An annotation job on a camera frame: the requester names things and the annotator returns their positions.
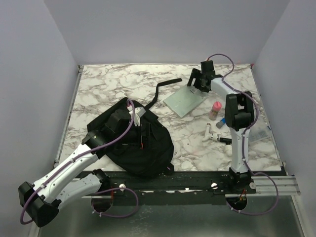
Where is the pale green notebook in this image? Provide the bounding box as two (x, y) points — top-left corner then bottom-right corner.
(163, 85), (208, 118)

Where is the black student backpack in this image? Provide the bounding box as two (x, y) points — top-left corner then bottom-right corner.
(97, 92), (174, 178)

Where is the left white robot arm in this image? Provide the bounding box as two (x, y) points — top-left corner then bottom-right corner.
(18, 105), (139, 227)

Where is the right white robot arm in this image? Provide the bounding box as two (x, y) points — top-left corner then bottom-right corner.
(187, 60), (255, 194)

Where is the pink cap glue bottle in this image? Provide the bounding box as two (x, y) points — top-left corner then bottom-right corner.
(208, 101), (222, 120)

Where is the blue cap grey tube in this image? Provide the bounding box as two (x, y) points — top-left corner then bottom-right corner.
(216, 118), (226, 129)

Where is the white correction pen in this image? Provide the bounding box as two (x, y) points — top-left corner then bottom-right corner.
(202, 123), (212, 142)

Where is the white plastic tube piece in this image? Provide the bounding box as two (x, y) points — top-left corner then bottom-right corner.
(209, 133), (233, 157)

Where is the clear plastic pencil case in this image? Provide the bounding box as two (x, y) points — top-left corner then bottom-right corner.
(248, 109), (271, 145)

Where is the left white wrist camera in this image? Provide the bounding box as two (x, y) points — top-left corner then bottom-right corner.
(133, 107), (146, 126)

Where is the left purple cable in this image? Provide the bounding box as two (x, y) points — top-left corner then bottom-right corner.
(20, 99), (136, 225)

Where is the purple cable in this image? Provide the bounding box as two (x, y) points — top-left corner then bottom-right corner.
(20, 99), (136, 225)
(206, 53), (260, 171)

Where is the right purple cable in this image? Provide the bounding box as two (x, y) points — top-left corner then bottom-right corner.
(206, 53), (260, 171)

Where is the aluminium table edge rail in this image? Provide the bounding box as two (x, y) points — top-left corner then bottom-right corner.
(53, 65), (84, 168)

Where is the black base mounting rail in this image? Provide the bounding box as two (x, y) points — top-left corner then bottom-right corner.
(89, 171), (256, 206)

